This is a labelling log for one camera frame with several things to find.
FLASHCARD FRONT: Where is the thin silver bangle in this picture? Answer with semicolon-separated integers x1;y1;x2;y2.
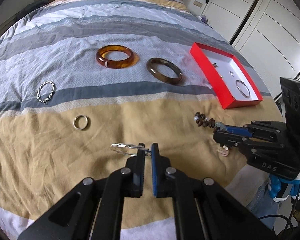
235;80;250;98

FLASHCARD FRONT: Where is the brown beaded bracelet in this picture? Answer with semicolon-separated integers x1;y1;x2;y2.
193;112;230;157

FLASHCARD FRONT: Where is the twisted silver bracelet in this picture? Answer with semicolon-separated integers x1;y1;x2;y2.
36;80;56;105
110;142;152;158

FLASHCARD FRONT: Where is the small gold ring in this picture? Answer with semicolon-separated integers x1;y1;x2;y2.
73;114;89;131

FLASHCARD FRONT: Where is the dark brown bangle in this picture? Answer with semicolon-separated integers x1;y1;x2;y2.
146;57;183;85

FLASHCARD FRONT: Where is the amber orange bangle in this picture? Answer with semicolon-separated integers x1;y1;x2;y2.
96;44;135;69

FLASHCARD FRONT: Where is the red white shallow box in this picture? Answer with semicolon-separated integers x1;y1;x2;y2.
190;43;263;109

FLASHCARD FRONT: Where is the white wardrobe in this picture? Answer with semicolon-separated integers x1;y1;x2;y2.
204;0;300;98

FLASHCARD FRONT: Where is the wooden nightstand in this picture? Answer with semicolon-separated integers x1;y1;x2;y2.
196;15;211;27

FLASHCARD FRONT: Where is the striped bed duvet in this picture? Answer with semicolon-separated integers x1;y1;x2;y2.
0;0;281;239

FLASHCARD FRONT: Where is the dark cloth pile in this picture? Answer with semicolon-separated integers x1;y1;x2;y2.
16;0;49;21

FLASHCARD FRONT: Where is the blue white handle grip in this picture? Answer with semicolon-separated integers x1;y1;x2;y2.
268;173;300;202

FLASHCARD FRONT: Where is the black camera box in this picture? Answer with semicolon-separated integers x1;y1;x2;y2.
280;77;300;139

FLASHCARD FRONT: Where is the black cable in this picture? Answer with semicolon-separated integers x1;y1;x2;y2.
257;164;300;235

